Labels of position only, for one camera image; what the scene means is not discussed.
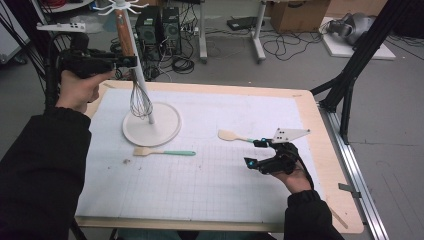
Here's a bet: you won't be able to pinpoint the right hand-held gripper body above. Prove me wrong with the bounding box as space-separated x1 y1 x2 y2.
259 128 311 176

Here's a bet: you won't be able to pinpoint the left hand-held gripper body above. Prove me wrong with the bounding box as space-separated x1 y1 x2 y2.
36 22 116 80

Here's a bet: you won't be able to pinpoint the wire whisk with wooden handle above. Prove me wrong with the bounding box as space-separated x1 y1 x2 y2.
114 9 154 119

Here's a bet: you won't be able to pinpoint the wooden spatula with green handle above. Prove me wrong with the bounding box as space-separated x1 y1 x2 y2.
218 129 256 144

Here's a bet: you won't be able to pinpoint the white hook rack stand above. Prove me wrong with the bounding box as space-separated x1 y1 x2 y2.
92 0 183 148

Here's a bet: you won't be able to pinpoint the person's right hand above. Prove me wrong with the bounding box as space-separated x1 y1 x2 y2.
274 166 314 195

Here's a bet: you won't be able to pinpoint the person's left hand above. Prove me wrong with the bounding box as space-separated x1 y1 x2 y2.
54 69 116 114

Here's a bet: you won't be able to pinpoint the black computer tower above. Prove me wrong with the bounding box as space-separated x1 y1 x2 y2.
161 6 183 56
134 6 163 63

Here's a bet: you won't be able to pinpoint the white grid mat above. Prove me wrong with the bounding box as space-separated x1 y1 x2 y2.
74 87 329 223

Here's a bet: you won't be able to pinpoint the clear plastic bag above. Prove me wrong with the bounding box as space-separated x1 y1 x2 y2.
71 14 104 36

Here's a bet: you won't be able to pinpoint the round white table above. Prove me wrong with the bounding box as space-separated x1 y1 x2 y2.
39 0 95 14

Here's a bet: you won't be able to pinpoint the white table leg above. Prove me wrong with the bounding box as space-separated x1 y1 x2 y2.
198 0 209 64
251 0 268 64

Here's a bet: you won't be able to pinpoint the flat black device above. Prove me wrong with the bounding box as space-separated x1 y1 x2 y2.
226 16 266 31

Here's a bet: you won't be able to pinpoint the white board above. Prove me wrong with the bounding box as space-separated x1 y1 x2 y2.
321 16 397 61

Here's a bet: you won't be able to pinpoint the cardboard box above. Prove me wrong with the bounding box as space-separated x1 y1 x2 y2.
268 0 331 34

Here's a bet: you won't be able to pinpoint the grey machine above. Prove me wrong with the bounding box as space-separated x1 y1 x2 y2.
326 12 376 46

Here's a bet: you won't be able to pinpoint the right hand-held gripper cable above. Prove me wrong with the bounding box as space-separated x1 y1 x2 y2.
289 143 315 191

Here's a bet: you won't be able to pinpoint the coiled black cable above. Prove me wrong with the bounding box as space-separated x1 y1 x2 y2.
171 54 196 75

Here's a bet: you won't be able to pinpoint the aluminium rail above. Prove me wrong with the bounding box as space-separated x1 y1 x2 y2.
319 105 390 240

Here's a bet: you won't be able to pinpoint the metal clamp bracket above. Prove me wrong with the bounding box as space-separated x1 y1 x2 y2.
338 182 363 199

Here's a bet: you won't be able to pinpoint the black frame post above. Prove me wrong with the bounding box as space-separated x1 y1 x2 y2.
309 0 416 145
0 0 94 111

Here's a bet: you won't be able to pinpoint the loose black floor cables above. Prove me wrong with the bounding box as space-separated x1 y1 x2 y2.
263 31 324 62

